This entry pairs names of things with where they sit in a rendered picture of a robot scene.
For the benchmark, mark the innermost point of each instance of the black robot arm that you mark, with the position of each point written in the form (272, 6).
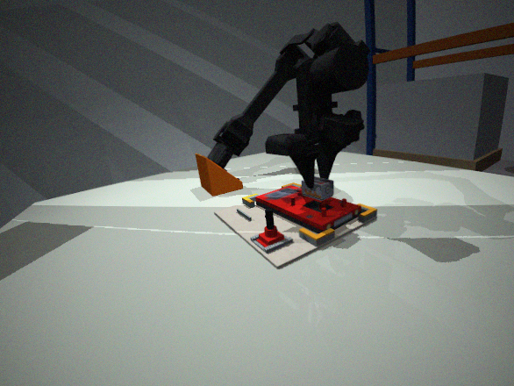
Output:
(342, 65)

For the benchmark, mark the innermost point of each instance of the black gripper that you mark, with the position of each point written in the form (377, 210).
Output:
(299, 145)

